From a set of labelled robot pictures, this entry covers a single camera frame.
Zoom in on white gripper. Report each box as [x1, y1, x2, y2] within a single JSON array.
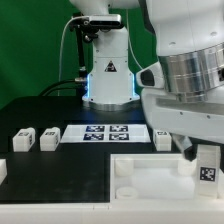
[[141, 88, 224, 161]]

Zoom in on white square tabletop part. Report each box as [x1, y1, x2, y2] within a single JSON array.
[[110, 154, 224, 201]]

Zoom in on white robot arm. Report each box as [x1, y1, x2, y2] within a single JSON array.
[[69, 0, 224, 151]]

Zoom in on white sheet with AprilTags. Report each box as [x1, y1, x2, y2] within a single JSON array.
[[61, 124, 151, 143]]

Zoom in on white left obstacle block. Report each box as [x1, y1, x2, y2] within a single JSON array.
[[0, 159, 7, 185]]

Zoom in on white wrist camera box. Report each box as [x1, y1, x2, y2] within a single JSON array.
[[136, 62, 165, 89]]

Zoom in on black cables at base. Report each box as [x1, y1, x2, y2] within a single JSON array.
[[39, 78, 88, 97]]

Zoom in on black camera on stand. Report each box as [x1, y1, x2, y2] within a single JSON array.
[[70, 14, 126, 104]]

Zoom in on white front obstacle rail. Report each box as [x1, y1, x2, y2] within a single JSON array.
[[0, 200, 224, 224]]

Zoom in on white cable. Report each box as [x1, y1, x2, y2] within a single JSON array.
[[57, 16, 88, 97]]

